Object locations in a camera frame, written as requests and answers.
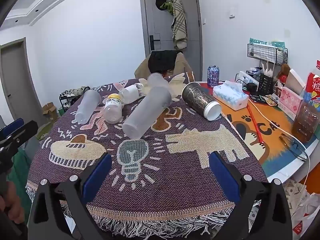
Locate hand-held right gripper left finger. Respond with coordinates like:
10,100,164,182
27,152,113,240

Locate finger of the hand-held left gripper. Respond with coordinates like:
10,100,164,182
0,120,39,165
0,118,25,142

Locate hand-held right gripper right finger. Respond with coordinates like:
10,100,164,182
209,151,293,240

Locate frosted plastic cup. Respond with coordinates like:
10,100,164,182
122,86,173,140
74,89,102,125
147,72,170,90

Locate dark patterned paper cup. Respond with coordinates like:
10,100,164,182
182,81,222,121

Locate person's left hand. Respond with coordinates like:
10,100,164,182
0,180,25,225

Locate green cloth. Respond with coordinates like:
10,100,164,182
7,152,33,200

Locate cardboard box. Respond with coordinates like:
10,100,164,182
41,102,59,123

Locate grey side door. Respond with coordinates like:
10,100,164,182
0,37,43,130

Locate black shoe rack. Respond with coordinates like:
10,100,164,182
59,86,92,117

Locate orange cat print mat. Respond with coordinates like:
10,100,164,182
200,81,319,178

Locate long red packet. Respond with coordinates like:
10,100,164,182
246,104,265,145

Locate printed woven blanket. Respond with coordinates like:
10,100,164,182
25,72,269,238

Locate yellow cap plastic bottle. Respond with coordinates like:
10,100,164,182
103,93,125,124

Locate eyeglasses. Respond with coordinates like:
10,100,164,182
279,132,309,162

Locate blue white tissue pack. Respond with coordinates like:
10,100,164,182
212,80,250,111

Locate white plastic bag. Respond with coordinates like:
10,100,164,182
282,179,320,240

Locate small snack packet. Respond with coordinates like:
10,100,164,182
260,94,279,108

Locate clear plastic bottle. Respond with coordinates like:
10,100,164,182
118,84,145,104

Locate large iced tea bottle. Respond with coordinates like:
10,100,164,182
291,60,320,143

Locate pink floral box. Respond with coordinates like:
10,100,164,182
279,86,304,117

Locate purple drink can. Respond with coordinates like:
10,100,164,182
207,65,220,88

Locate black mesh holder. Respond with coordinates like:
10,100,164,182
259,72,274,93

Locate white power strip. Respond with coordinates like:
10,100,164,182
239,70,260,85

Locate white plastic cutlery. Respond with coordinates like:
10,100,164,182
261,61,275,77

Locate white card box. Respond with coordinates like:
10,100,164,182
285,69,307,95

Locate brown plush toy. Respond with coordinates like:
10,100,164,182
277,64,291,83

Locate black garment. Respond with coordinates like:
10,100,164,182
147,50,184,74

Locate teal white packet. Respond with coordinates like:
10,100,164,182
249,37,285,53

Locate plaid scarf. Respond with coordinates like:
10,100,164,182
171,0,188,50

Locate green plush toy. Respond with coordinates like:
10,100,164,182
161,1,174,13

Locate white cable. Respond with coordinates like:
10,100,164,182
235,79,312,200

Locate black wire rack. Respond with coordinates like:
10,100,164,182
247,44,288,67

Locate black door handle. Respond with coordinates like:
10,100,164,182
149,35,160,51

